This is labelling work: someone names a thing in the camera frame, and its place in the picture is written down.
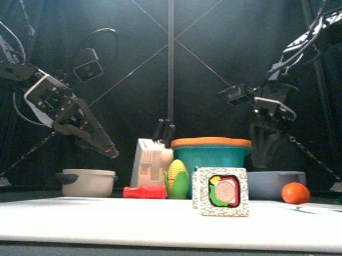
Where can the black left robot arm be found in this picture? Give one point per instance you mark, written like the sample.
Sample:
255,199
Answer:
11,68

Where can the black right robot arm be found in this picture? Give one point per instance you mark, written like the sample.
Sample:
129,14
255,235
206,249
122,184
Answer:
308,36

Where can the toy sushi roll piece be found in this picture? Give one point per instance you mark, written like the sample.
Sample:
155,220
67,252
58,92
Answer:
221,191

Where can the red toy piece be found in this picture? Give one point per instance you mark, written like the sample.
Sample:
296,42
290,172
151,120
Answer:
145,192

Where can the teal bucket orange rim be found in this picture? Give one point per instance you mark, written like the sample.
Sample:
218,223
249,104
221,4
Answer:
211,155

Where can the grey box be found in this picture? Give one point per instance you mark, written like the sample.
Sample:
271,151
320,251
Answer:
271,185

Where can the white toy knife block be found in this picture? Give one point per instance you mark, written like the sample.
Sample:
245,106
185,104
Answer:
149,163

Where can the cream toy pot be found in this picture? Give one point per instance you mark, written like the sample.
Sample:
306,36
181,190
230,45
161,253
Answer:
88,183

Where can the toy orange fruit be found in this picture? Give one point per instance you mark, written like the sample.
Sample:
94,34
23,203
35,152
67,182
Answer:
296,193

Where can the toy corn cob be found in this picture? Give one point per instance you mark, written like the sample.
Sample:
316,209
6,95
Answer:
178,180

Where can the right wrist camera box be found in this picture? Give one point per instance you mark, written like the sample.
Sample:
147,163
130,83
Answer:
235,94

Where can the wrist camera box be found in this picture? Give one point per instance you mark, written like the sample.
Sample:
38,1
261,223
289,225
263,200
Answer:
235,94
88,69

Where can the diagonal frame strut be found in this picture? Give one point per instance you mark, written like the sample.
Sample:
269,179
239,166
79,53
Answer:
27,155
316,158

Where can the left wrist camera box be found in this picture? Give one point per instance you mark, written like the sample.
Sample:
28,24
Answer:
88,69

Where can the vertical metal frame pole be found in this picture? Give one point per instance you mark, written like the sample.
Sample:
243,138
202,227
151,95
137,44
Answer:
170,60

